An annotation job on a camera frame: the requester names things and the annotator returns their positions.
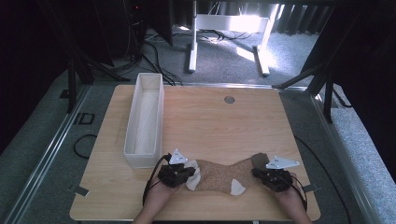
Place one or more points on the white rectangular plastic bin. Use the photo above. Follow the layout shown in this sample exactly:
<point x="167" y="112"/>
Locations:
<point x="144" y="124"/>

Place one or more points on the grey pleated curtain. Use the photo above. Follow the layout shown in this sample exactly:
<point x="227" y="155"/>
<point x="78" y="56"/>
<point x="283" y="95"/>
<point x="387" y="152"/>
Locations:
<point x="299" y="18"/>

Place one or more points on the black metal stand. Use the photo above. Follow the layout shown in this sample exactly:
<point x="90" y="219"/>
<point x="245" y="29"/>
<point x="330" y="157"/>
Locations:
<point x="327" y="96"/>
<point x="72" y="84"/>

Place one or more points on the black floor bracket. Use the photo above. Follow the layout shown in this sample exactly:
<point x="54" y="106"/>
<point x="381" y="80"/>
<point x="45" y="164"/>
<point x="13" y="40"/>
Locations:
<point x="84" y="118"/>

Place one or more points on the grey round table grommet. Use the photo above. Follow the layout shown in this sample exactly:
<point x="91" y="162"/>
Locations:
<point x="229" y="99"/>

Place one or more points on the grey tape strip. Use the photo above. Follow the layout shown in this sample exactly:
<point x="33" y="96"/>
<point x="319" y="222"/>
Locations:
<point x="79" y="190"/>
<point x="311" y="188"/>

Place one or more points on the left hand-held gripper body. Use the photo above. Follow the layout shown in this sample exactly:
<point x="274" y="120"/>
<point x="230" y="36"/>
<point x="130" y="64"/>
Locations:
<point x="171" y="175"/>

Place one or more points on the person's right hand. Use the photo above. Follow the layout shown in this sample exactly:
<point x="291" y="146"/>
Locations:
<point x="292" y="199"/>

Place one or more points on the dark equipment with red light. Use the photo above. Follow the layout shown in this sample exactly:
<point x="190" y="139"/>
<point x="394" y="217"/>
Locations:
<point x="135" y="25"/>

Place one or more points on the small black floor plate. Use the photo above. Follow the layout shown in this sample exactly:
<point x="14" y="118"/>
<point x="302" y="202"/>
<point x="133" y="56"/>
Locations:
<point x="64" y="94"/>

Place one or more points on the person's left hand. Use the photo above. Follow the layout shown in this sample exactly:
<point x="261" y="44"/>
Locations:
<point x="160" y="196"/>

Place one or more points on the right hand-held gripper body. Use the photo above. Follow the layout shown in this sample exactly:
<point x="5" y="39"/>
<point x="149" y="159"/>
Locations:
<point x="275" y="180"/>

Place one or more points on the white metal table frame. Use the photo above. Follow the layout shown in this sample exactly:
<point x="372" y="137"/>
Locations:
<point x="232" y="23"/>

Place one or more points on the aluminium floor rail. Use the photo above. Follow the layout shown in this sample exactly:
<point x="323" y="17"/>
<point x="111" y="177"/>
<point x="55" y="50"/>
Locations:
<point x="46" y="155"/>
<point x="339" y="155"/>
<point x="243" y="86"/>

